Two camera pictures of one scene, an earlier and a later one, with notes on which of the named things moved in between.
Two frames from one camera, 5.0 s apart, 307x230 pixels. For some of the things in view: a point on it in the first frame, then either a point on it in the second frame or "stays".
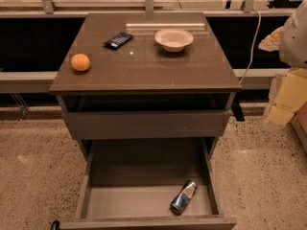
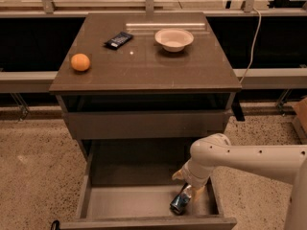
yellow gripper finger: [272, 41] -> [178, 175]
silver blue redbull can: [179, 204] stays
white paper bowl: [174, 39] stays
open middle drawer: [129, 184] stays
